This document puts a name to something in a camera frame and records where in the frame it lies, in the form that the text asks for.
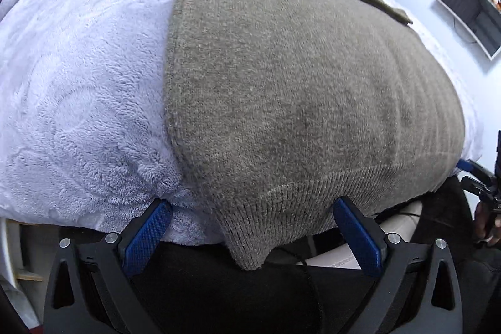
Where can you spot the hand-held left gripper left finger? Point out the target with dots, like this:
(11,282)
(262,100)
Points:
(146,236)

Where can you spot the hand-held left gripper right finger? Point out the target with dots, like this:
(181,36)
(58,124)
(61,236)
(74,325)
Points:
(358,236)

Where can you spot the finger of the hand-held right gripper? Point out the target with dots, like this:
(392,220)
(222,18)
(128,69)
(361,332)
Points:
(465,164)
(475,187)

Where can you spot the taupe knit sweater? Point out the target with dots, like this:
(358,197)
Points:
(293,83)

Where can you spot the person's right hand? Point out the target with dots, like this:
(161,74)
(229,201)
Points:
(485,220)

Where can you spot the person's black pants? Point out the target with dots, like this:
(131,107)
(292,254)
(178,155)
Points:
(235,298)

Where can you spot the wooden shelf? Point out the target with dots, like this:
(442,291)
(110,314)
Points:
(25,273)

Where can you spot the lavender fluffy blanket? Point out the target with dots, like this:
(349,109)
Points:
(78,83)

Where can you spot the curved wall monitor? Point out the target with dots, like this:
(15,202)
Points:
(465,9)

